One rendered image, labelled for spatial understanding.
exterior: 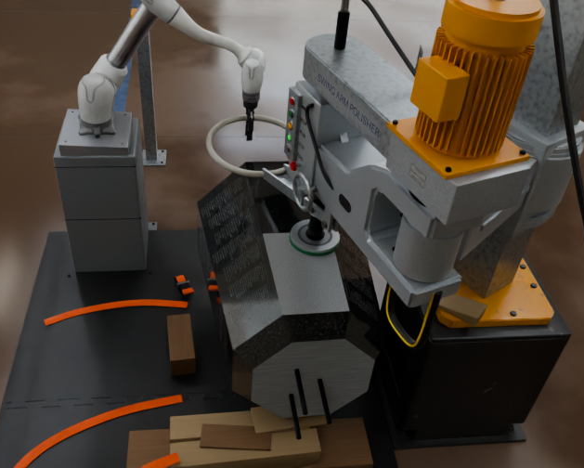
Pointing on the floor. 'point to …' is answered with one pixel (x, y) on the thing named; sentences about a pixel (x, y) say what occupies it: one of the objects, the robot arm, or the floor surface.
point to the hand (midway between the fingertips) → (249, 132)
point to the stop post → (151, 157)
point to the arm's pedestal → (105, 208)
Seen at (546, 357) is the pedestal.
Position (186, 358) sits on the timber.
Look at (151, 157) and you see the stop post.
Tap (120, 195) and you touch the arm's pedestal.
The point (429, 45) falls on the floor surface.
